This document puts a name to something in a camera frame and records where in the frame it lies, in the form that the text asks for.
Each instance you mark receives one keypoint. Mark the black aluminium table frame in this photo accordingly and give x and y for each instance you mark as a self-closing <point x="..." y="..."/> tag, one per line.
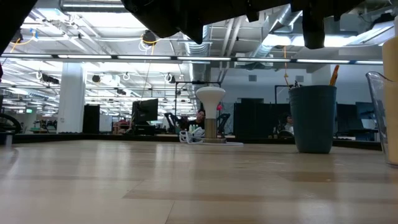
<point x="124" y="137"/>

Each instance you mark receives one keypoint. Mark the black partition panel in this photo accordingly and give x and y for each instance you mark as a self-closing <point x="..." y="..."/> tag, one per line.
<point x="91" y="119"/>

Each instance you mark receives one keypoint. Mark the long ceiling light strip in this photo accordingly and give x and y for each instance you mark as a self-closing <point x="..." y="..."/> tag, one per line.
<point x="202" y="58"/>

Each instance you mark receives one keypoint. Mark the tall yellow paint bottle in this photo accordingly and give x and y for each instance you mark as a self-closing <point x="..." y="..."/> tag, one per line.
<point x="391" y="93"/>

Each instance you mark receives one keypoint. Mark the white building column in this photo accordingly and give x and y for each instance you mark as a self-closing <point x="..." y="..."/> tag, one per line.
<point x="71" y="99"/>

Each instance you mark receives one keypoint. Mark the black computer monitor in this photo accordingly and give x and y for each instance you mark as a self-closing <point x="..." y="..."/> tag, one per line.
<point x="146" y="110"/>

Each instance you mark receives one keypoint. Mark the silver slanted ventilation duct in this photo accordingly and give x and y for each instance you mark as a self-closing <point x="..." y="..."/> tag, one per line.
<point x="280" y="21"/>

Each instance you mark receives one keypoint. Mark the silver ribbed ventilation duct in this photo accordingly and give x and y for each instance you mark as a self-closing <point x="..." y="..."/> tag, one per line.
<point x="199" y="46"/>

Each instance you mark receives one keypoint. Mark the grey-blue plastic cup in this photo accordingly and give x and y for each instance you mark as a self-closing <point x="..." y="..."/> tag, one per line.
<point x="312" y="121"/>

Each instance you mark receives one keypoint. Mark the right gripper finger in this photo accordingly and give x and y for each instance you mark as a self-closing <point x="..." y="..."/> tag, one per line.
<point x="192" y="21"/>
<point x="149" y="15"/>

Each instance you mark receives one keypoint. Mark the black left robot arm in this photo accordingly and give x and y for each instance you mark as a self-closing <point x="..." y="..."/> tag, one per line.
<point x="11" y="18"/>

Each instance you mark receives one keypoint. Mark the clear plastic bin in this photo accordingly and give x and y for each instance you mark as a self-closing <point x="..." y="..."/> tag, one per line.
<point x="377" y="109"/>

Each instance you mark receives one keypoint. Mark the black background robot arm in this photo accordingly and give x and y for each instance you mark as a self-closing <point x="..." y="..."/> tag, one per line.
<point x="171" y="121"/>

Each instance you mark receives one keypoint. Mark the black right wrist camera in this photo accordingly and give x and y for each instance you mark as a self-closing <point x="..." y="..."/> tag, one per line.
<point x="314" y="31"/>

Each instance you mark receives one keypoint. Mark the white mushroom lamp metal base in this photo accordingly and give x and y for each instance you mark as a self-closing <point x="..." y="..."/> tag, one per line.
<point x="211" y="99"/>

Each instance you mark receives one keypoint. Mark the blue-lit computer monitor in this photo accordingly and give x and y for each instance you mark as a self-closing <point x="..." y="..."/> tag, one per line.
<point x="365" y="112"/>

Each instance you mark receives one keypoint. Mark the person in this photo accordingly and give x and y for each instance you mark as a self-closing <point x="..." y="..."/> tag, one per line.
<point x="199" y="118"/>
<point x="287" y="124"/>

